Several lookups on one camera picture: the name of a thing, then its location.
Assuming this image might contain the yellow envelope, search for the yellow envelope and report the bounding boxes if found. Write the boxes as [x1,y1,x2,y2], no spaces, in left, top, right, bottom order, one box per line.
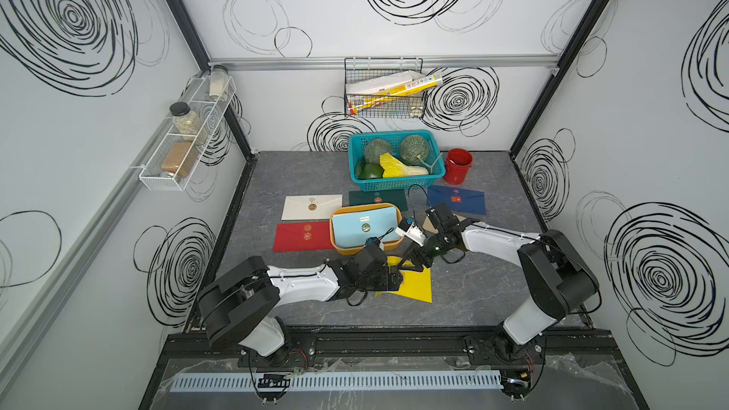
[375,256,433,303]

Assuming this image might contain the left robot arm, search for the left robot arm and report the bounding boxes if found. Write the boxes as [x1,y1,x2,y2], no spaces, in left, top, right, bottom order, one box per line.
[197,238,404,358]

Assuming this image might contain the yellow white cabbage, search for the yellow white cabbage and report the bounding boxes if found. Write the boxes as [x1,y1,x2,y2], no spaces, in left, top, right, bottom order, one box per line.
[380,153,430,178]

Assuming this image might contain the white envelope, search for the white envelope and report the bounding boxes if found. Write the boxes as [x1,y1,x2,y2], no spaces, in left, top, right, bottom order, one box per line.
[281,195,343,221]

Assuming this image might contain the green melon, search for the green melon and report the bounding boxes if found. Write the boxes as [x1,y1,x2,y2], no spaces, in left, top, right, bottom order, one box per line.
[364,139,393,164]
[399,135,431,166]

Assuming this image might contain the dark green envelope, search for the dark green envelope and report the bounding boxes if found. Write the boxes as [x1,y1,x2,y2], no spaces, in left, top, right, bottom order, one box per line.
[349,189,408,212]

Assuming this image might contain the beige envelope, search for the beige envelope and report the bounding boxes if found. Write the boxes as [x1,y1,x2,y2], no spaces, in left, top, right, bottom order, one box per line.
[421,214,465,233]

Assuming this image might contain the left green melon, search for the left green melon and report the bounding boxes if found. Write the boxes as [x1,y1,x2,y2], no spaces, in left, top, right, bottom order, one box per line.
[364,139,393,164]

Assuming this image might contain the black wire wall basket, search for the black wire wall basket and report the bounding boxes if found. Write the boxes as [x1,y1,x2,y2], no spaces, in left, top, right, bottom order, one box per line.
[343,57,425,119]

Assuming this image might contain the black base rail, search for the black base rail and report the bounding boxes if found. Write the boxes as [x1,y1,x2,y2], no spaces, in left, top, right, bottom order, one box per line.
[157,326,618,370]

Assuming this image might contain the white wrap box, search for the white wrap box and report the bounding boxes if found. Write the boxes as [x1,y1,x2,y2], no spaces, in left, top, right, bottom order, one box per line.
[346,70,423,95]

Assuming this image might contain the green pepper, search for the green pepper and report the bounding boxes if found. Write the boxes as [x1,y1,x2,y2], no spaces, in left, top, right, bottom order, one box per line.
[358,163,385,180]

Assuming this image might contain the red cup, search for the red cup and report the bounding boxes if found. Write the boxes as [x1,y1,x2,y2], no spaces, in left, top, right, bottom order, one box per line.
[443,148,473,185]

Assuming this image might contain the light blue envelope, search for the light blue envelope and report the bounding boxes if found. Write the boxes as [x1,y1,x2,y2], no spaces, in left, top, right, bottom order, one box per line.
[331,206,400,249]

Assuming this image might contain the yellow storage box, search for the yellow storage box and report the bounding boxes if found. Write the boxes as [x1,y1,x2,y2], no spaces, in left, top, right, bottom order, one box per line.
[330,203,402,256]

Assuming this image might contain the brown block package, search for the brown block package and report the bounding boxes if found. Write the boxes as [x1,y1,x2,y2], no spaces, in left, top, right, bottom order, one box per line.
[161,142,199,178]

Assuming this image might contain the white wire wall shelf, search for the white wire wall shelf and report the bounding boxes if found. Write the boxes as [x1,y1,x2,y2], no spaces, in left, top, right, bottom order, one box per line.
[139,66,237,192]

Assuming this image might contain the yellow foil roll box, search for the yellow foil roll box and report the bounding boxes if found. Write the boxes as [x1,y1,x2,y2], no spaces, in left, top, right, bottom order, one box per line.
[347,75,442,114]

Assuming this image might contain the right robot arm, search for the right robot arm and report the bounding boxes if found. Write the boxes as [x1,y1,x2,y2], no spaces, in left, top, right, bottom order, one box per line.
[396,203,599,357]

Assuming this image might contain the navy blue envelope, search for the navy blue envelope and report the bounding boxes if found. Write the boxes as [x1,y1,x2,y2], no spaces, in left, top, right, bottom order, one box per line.
[427,185,487,216]

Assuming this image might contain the clear lid jar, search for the clear lid jar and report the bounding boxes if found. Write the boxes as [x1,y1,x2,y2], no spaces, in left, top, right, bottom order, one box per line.
[208,65,230,100]

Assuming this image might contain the black lid spice jar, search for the black lid spice jar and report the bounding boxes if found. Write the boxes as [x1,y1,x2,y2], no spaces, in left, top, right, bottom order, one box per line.
[169,102,202,140]

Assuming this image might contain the teal plastic basket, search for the teal plastic basket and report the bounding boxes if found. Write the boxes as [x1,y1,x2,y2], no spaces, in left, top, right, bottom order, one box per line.
[349,130,446,192]

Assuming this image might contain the red envelope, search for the red envelope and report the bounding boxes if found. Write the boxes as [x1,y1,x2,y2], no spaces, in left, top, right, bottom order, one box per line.
[273,221,334,252]

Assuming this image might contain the white slotted cable duct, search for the white slotted cable duct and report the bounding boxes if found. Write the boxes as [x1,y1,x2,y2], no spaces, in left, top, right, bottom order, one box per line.
[169,370,503,393]

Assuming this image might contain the right green melon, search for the right green melon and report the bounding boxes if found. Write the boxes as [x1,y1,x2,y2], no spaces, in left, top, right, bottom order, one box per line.
[399,135,431,166]

